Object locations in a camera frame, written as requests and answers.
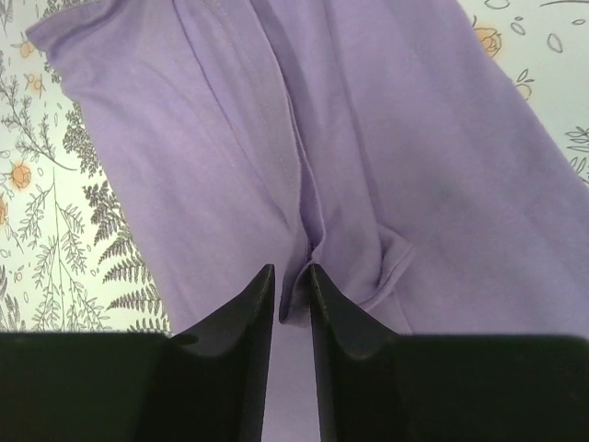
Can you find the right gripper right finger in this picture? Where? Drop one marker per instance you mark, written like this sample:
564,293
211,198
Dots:
377,385

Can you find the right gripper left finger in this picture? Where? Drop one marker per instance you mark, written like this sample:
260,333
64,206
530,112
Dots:
207,383

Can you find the purple t shirt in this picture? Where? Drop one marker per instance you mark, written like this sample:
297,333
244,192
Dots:
377,139

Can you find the floral table mat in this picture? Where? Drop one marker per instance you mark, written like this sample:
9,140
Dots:
68,260

